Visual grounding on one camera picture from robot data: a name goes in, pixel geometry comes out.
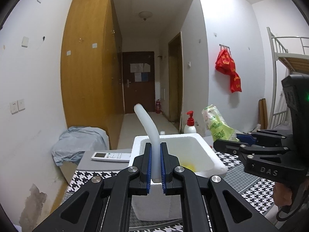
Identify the ceiling lamp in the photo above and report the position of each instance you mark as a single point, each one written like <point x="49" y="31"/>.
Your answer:
<point x="145" y="15"/>

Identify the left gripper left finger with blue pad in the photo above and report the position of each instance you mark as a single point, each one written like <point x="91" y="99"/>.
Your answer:
<point x="103" y="204"/>

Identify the white tissue sheet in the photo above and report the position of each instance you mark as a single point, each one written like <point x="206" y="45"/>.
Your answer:
<point x="153" y="135"/>

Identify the dark brown entrance door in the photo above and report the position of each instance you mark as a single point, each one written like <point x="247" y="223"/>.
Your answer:
<point x="139" y="80"/>

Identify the white wall sockets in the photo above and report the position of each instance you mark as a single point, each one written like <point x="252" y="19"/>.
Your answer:
<point x="17" y="106"/>

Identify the wooden wardrobe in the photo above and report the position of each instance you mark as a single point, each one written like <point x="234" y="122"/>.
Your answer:
<point x="91" y="81"/>

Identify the yellow sponge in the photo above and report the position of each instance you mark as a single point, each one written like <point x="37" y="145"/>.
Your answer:
<point x="188" y="165"/>

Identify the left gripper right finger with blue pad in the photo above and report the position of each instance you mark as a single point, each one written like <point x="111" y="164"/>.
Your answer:
<point x="208" y="204"/>

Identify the houndstooth table cloth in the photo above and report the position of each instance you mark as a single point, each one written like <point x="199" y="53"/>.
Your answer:
<point x="207" y="204"/>

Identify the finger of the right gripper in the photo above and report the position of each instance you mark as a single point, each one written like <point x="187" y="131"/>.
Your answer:
<point x="269" y="149"/>
<point x="263" y="136"/>

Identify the light blue crumpled cloth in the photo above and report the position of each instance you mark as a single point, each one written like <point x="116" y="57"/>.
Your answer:
<point x="74" y="142"/>

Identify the red plastic bag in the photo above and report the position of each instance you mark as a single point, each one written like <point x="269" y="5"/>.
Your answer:
<point x="225" y="64"/>

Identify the red fire extinguisher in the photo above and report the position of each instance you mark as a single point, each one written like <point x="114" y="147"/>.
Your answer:
<point x="158" y="106"/>

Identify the white red pump bottle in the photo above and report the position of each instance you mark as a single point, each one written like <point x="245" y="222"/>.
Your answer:
<point x="190" y="124"/>

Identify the person's hand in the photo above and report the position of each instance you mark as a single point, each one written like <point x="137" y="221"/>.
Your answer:
<point x="282" y="195"/>

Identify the green white tissue pack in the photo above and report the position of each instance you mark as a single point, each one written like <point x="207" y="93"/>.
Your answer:
<point x="217" y="126"/>

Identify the wooden side door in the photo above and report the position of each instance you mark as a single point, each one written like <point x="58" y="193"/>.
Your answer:
<point x="175" y="81"/>

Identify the white remote control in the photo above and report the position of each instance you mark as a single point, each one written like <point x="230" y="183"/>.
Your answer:
<point x="111" y="157"/>

